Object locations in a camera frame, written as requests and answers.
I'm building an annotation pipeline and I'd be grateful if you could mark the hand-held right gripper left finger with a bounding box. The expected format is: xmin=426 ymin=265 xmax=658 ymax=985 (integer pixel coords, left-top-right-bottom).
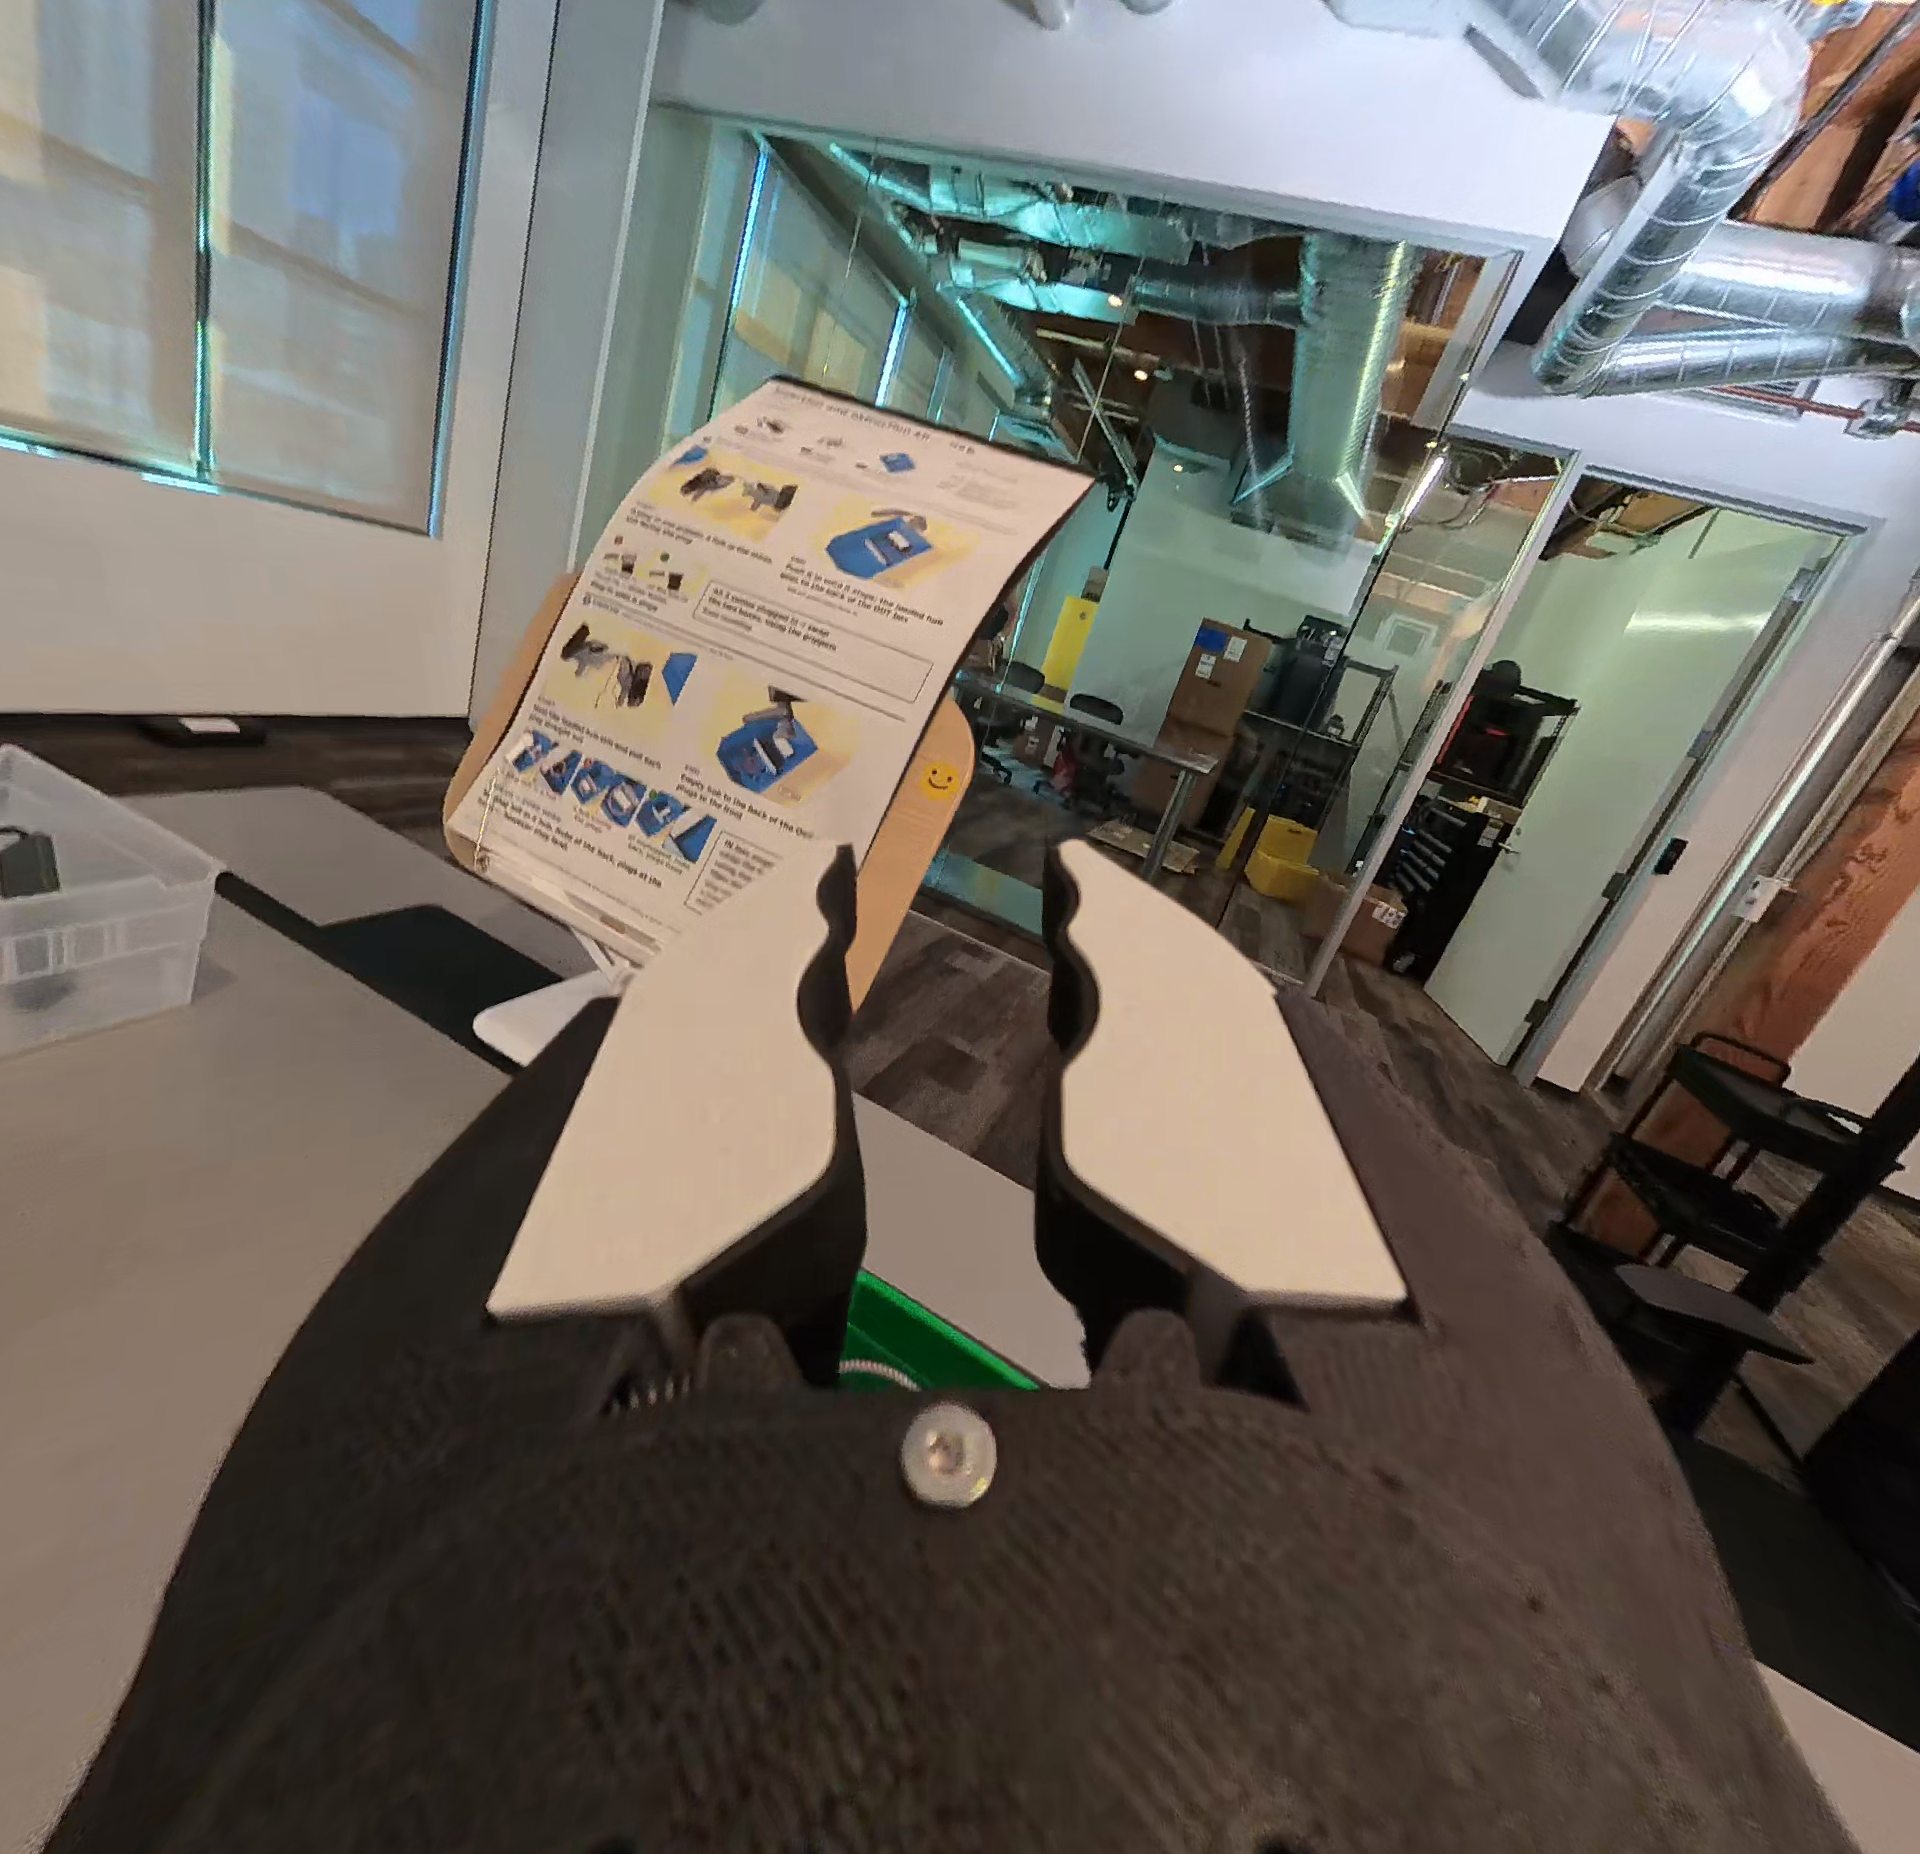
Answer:
xmin=484 ymin=842 xmax=871 ymax=1388

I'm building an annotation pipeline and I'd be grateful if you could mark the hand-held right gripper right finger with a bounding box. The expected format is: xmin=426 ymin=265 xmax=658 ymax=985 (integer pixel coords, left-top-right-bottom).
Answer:
xmin=1034 ymin=838 xmax=1414 ymax=1405

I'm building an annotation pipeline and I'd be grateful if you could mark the green plastic bin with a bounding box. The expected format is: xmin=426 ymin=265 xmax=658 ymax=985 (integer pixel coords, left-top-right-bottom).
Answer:
xmin=837 ymin=1267 xmax=1039 ymax=1395

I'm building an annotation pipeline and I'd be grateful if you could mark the white stand base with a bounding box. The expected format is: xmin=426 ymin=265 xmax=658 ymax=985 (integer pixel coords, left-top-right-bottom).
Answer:
xmin=473 ymin=970 xmax=625 ymax=1069

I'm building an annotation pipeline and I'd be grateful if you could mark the black tool cabinet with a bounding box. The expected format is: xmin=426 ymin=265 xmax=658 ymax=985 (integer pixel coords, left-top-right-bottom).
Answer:
xmin=1385 ymin=798 xmax=1521 ymax=981

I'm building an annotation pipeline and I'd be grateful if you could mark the brown cardboard backing board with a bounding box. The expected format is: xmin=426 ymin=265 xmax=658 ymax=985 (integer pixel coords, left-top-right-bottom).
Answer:
xmin=441 ymin=572 xmax=979 ymax=1015

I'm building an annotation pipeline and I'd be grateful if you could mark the white door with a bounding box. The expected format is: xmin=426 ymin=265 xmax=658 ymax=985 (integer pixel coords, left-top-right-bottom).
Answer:
xmin=1426 ymin=512 xmax=1854 ymax=1091

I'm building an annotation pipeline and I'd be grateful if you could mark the printed instruction sheet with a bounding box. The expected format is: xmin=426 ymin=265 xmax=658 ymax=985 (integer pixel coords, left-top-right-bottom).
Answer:
xmin=445 ymin=376 xmax=1096 ymax=971

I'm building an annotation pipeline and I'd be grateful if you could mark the black utility cart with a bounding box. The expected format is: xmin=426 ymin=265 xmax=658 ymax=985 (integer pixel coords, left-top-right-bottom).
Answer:
xmin=1552 ymin=1035 xmax=1920 ymax=1444

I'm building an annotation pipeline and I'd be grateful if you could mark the clear plastic bin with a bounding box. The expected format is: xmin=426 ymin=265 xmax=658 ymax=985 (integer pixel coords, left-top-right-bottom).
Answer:
xmin=0 ymin=745 xmax=222 ymax=1062

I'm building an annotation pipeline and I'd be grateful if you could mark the window with roller blinds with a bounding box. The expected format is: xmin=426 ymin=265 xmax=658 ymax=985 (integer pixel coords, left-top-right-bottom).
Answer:
xmin=0 ymin=0 xmax=501 ymax=538

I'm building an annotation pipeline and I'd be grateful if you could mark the silver ventilation duct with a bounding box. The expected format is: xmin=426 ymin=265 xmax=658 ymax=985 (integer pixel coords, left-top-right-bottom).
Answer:
xmin=1320 ymin=0 xmax=1920 ymax=402

